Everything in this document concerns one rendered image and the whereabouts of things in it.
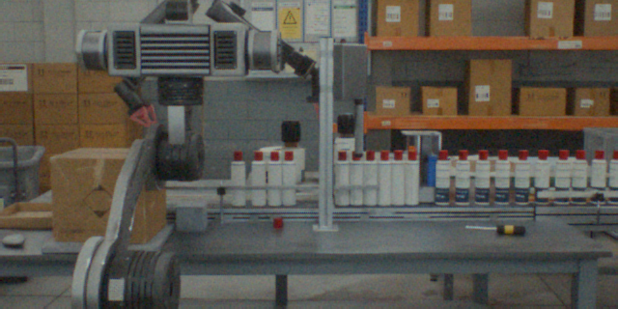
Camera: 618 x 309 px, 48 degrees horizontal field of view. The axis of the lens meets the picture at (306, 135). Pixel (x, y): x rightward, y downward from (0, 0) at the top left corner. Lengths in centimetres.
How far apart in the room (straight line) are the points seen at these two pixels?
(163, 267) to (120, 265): 10
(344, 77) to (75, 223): 99
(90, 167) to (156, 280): 71
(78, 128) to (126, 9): 183
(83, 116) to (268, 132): 203
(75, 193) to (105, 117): 365
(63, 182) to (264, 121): 495
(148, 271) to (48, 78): 447
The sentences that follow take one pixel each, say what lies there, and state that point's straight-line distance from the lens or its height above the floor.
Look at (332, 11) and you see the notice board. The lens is 694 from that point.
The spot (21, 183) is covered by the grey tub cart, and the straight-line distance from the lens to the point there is 467.
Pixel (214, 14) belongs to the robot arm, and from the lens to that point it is 248.
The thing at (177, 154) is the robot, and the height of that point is 115.
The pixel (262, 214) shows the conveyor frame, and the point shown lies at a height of 86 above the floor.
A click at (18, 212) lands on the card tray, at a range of 293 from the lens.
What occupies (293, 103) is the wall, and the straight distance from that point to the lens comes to 708.
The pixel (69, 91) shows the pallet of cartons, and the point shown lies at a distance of 599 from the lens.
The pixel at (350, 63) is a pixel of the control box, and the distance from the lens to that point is 243.
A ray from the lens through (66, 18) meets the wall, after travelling 756.
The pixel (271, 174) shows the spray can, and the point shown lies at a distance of 258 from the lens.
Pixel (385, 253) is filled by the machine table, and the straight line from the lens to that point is 220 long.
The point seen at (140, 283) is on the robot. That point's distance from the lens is 166.
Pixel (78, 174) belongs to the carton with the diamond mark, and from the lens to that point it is 229.
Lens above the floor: 143
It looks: 6 degrees down
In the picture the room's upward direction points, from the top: straight up
